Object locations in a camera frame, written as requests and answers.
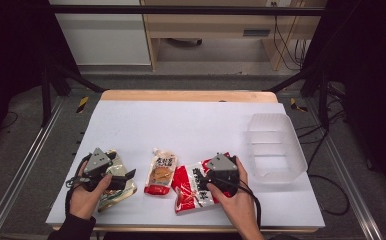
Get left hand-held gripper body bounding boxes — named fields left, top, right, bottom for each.
left=80, top=147, right=119, bottom=193

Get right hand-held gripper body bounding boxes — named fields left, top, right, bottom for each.
left=206, top=152, right=241, bottom=197

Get green and beige pouch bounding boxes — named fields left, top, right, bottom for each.
left=96, top=149, right=138, bottom=213

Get red and white seasoning packet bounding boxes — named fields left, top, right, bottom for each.
left=170, top=152, right=236, bottom=215

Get white and orange spout pouch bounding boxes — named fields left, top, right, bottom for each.
left=143, top=147, right=179, bottom=197

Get translucent plastic container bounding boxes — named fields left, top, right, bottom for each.
left=245, top=112, right=309, bottom=185

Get person's left hand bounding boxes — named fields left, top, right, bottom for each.
left=68, top=160, right=114, bottom=221

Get person's right hand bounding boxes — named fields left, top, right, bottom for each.
left=206, top=156, right=260, bottom=232

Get white table sheet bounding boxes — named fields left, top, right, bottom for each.
left=45, top=99, right=326, bottom=229

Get yellow and black tape strip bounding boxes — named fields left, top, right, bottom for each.
left=75, top=95, right=91, bottom=115
left=289, top=97, right=310, bottom=114

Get wooden table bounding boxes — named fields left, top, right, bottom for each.
left=45, top=89, right=326, bottom=234

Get black metal stand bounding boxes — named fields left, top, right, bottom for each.
left=40, top=63, right=106, bottom=128
left=266, top=64, right=331, bottom=132

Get white cabinet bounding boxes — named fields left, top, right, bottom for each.
left=48, top=0, right=152, bottom=67

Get dark object under desk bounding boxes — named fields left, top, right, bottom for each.
left=165, top=37, right=204, bottom=48

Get black curtain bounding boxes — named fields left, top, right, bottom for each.
left=0, top=0, right=80, bottom=158
left=301, top=0, right=386, bottom=203

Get light wooden desk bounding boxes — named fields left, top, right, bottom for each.
left=140, top=0, right=329, bottom=72

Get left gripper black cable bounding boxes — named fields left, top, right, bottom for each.
left=64, top=153, right=93, bottom=216

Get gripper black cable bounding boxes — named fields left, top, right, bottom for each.
left=210, top=178, right=263, bottom=229
left=64, top=153, right=93, bottom=216

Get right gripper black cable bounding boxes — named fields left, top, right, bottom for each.
left=210, top=178, right=263, bottom=229

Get aluminium floor rail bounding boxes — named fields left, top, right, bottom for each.
left=0, top=96, right=67, bottom=240
left=304, top=96, right=386, bottom=240

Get thin black floor cable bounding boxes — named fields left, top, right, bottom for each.
left=0, top=111, right=20, bottom=131

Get black floor cables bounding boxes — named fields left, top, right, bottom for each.
left=295, top=83, right=352, bottom=217

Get hanging black cables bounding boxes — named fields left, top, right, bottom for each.
left=271, top=1, right=311, bottom=72

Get black horizontal frame bar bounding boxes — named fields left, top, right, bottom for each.
left=45, top=4, right=327, bottom=17

